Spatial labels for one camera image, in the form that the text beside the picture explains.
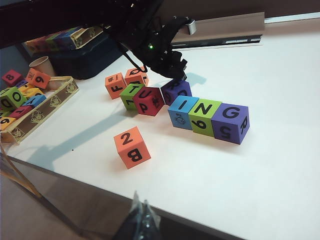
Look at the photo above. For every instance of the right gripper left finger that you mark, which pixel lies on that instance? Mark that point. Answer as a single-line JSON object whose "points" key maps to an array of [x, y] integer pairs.
{"points": [[128, 225]]}

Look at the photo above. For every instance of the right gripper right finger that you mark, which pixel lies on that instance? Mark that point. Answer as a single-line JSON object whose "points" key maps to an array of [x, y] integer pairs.
{"points": [[149, 225]]}

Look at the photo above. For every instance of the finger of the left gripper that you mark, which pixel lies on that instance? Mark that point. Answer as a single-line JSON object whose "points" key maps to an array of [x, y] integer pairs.
{"points": [[183, 73]]}

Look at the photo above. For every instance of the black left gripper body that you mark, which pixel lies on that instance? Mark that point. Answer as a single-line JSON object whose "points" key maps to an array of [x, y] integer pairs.
{"points": [[167, 63]]}

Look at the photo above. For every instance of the purple block R D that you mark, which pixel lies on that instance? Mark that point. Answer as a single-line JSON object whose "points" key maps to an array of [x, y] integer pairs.
{"points": [[170, 98]]}

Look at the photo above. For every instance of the blue block I A fish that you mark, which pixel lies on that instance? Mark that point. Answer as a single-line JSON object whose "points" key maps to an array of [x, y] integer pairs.
{"points": [[188, 120]]}

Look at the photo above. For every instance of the red block U P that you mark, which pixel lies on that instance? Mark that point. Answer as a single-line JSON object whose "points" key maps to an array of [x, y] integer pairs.
{"points": [[137, 100]]}

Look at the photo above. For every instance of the green block T L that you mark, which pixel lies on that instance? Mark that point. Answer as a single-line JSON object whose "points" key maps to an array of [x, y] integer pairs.
{"points": [[126, 98]]}

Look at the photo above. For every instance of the orange block F 3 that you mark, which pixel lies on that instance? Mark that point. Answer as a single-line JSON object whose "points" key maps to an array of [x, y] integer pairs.
{"points": [[108, 86]]}

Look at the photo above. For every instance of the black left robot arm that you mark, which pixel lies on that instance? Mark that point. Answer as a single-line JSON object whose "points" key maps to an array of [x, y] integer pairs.
{"points": [[130, 22]]}

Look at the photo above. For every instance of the orange block Q D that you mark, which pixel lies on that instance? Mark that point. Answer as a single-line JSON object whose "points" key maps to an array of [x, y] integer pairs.
{"points": [[130, 78]]}

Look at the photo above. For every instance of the green block N 9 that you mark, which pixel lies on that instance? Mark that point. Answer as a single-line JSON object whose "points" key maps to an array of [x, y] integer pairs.
{"points": [[210, 125]]}

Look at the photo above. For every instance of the purple block G R 5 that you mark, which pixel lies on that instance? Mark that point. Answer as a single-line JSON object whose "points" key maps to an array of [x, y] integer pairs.
{"points": [[216, 122]]}

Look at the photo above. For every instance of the orange block 2 B C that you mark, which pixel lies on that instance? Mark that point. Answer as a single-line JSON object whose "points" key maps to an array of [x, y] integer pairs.
{"points": [[124, 160]]}

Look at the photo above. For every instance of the dark blue hard case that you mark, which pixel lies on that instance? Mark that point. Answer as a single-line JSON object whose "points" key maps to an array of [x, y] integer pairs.
{"points": [[87, 65]]}

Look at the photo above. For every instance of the grey-brown desk partition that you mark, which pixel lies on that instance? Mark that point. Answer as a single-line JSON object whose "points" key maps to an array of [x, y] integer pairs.
{"points": [[250, 7]]}

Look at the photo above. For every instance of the yellow patterned box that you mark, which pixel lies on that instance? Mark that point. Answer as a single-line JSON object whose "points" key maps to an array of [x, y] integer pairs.
{"points": [[62, 37]]}

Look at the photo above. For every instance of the orange block 6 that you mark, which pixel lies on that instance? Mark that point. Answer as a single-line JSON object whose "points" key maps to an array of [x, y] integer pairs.
{"points": [[45, 83]]}

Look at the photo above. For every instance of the brown paper cup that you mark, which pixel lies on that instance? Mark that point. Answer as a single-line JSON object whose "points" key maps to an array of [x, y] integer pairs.
{"points": [[42, 66]]}

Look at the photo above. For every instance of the blue block Y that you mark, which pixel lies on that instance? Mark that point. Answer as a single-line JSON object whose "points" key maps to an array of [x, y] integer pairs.
{"points": [[41, 98]]}

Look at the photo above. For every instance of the beige tray gold print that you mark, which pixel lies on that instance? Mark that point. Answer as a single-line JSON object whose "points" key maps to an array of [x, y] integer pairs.
{"points": [[42, 115]]}

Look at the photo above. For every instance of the yellow foam block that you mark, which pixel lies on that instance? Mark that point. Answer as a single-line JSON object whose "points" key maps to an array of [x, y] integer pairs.
{"points": [[30, 91]]}

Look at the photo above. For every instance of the red block T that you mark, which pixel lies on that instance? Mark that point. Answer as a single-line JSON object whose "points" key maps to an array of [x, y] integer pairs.
{"points": [[27, 110]]}

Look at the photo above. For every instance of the purple foam block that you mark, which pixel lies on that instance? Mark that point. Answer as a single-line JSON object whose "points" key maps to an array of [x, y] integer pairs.
{"points": [[21, 83]]}

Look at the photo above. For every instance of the red block 8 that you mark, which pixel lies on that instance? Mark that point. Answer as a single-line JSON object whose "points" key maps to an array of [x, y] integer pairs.
{"points": [[17, 80]]}

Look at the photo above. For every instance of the yellow block 6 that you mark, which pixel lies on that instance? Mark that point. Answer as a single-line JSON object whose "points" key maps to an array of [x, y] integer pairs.
{"points": [[12, 122]]}

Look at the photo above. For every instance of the green block O D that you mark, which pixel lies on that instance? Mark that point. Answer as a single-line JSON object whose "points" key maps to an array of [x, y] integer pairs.
{"points": [[3, 93]]}

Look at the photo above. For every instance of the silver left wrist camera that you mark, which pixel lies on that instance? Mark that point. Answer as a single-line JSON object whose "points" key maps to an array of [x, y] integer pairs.
{"points": [[192, 27]]}

